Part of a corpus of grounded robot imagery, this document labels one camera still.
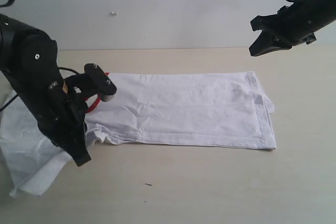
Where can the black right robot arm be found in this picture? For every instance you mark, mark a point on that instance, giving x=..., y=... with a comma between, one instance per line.
x=319, y=13

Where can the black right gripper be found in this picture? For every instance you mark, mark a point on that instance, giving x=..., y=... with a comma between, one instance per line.
x=280, y=31

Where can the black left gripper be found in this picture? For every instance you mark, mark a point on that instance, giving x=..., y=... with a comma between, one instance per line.
x=61, y=116

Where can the white t-shirt red lettering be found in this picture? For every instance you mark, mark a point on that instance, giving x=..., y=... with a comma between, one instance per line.
x=214, y=109

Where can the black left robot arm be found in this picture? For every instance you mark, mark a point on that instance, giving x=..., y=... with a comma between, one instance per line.
x=29, y=63

